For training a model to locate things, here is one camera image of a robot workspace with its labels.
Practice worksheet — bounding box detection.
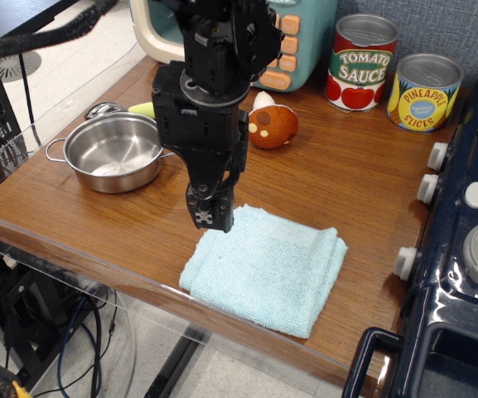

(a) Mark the brown plush mushroom toy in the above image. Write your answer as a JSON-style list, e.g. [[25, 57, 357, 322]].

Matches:
[[248, 91, 299, 150]]

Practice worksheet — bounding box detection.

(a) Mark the silver steel pot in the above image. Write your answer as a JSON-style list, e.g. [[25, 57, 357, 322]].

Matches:
[[45, 112, 171, 194]]

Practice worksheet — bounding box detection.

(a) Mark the blue floor cable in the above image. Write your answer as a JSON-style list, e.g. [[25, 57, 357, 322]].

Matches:
[[57, 296, 103, 398]]

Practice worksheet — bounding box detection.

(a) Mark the green plush vegetable toy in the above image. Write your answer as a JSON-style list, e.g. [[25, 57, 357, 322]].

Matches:
[[128, 102, 156, 119]]

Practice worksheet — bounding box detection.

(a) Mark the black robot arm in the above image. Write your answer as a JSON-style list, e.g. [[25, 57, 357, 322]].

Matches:
[[152, 1, 284, 232]]

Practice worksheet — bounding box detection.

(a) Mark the pineapple slices can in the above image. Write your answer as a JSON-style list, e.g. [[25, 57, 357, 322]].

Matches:
[[387, 53, 464, 133]]

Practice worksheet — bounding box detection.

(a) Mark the dark blue toy stove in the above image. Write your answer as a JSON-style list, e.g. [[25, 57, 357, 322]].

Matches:
[[343, 80, 478, 397]]

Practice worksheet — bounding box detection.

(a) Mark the black braided cable sleeve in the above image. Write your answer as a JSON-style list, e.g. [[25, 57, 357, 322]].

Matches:
[[0, 0, 119, 61]]

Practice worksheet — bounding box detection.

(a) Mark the toy microwave teal and cream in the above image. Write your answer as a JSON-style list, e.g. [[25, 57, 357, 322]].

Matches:
[[128, 0, 338, 92]]

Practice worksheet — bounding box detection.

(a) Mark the tomato sauce can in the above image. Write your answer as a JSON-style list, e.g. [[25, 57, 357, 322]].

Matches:
[[325, 13, 399, 111]]

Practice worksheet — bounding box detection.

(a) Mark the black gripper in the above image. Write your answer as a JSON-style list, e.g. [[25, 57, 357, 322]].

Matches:
[[152, 61, 249, 233]]

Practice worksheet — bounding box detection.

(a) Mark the black desk top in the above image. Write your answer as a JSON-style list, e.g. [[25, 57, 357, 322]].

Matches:
[[0, 0, 76, 38]]

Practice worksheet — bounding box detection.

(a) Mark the light blue rag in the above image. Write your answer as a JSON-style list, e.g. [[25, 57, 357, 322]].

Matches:
[[179, 205, 348, 339]]

